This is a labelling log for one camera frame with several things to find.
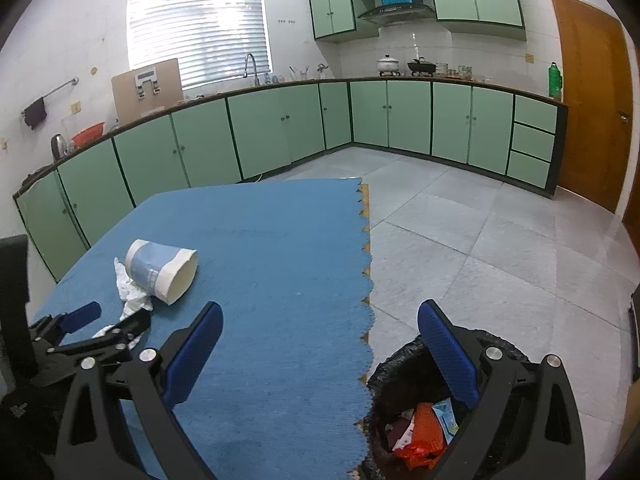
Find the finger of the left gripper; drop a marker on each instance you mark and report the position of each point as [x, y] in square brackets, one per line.
[73, 321]
[113, 344]

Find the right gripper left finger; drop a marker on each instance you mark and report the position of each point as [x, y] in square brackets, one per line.
[185, 353]

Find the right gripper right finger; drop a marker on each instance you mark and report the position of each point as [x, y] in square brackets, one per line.
[455, 365]

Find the blue white paper cup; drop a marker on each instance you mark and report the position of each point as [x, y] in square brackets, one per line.
[164, 272]

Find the green white snack bag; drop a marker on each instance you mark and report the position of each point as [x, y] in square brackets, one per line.
[444, 414]

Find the orange spiky pad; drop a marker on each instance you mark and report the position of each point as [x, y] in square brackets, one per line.
[428, 442]

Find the black lined trash bin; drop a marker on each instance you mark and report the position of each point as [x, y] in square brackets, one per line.
[407, 378]

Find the green lower kitchen cabinets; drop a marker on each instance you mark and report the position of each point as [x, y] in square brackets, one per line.
[509, 135]

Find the blue table mat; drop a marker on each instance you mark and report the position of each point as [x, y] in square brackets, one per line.
[281, 396]

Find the electric kettle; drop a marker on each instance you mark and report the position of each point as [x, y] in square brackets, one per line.
[59, 147]

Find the red basin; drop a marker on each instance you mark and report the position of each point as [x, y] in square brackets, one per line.
[88, 135]

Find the dark hanging towel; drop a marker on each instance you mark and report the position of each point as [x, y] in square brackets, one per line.
[35, 114]

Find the cardboard box on counter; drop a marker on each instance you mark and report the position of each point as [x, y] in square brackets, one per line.
[147, 91]

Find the brown wooden door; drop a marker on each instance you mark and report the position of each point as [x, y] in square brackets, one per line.
[598, 94]

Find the sink faucet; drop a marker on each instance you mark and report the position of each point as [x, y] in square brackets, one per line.
[250, 68]

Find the black wok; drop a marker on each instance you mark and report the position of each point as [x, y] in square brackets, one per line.
[420, 68]

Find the green bottle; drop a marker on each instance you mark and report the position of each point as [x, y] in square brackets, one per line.
[555, 82]

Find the white cooking pot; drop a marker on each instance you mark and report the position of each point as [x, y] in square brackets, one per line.
[388, 66]

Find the window blinds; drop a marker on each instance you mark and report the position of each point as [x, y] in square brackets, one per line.
[209, 38]

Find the range hood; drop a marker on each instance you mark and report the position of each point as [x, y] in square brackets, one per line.
[398, 13]

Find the wall towel rail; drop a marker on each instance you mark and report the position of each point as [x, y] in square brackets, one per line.
[67, 83]

